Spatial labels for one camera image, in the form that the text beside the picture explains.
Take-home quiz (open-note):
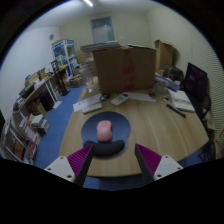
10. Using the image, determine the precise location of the black marker pen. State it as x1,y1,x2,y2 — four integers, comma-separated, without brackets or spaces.
166,103,187,119

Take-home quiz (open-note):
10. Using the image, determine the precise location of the large brown cardboard box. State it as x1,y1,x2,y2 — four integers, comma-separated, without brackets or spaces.
92,45,158,95

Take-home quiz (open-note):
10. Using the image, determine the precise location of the blue book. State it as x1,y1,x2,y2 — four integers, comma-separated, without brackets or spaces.
154,73,181,92

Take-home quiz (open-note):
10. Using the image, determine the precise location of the clear plastic container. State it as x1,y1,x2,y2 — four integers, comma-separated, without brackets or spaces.
154,80,169,95

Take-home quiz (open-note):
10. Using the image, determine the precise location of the pink computer mouse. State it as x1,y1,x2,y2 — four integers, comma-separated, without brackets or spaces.
96,119,114,143

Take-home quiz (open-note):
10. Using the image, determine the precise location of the tall open cardboard box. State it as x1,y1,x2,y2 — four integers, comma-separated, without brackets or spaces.
153,39,174,71

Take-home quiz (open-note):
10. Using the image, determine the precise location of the black office chair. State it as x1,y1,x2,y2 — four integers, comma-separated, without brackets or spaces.
182,62,214,134

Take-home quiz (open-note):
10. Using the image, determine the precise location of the blue mouse pad, black wrist rest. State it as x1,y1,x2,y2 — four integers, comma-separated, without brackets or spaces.
80,111,132,158

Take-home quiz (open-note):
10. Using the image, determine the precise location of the white printed paper strip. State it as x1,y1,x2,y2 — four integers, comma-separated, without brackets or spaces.
72,93,103,113

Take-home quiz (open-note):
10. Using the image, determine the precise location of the cluttered shelf unit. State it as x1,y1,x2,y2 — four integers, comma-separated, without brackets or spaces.
0,64,69,166

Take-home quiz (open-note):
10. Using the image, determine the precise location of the white paper sheet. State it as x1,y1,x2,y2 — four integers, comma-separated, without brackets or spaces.
128,92,157,103

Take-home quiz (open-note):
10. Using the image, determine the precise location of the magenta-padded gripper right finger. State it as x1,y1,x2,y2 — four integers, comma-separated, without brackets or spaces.
134,143,184,185

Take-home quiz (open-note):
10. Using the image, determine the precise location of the blue and white cabinet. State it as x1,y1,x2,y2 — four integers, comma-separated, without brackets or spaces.
51,39,77,78

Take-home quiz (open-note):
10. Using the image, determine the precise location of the black floor stand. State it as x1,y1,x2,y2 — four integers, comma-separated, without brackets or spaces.
50,59,70,97

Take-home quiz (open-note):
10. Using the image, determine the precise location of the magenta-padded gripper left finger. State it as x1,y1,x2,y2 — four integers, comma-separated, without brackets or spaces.
43,143,95,187

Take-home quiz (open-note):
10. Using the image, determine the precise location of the white open book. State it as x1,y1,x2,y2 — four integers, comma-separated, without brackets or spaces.
168,88,196,113

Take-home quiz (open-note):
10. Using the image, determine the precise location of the grey door with window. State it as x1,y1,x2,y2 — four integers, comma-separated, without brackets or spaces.
90,17,115,44

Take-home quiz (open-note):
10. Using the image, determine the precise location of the white remote control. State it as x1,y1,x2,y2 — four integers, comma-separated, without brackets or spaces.
110,92,131,107

